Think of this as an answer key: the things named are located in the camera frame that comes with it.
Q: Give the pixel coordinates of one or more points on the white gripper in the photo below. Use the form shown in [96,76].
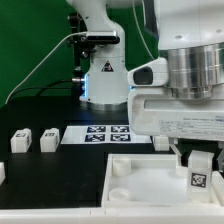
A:
[153,111]

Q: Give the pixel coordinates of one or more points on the white square tabletop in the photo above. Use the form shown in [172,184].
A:
[152,180]

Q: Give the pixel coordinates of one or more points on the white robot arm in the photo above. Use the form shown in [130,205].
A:
[178,95]

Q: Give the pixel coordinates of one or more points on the white sheet with markers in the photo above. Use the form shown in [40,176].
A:
[102,134]

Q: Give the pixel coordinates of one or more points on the white obstacle block left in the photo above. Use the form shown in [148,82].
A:
[2,172]

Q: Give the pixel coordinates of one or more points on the white obstacle wall front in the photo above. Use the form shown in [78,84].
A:
[162,215]

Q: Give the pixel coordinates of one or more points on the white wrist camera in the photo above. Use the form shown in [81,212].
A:
[151,74]

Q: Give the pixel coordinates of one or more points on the black rear camera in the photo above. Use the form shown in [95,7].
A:
[103,37]

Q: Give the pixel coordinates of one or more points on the black camera stand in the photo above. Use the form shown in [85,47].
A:
[77,25]

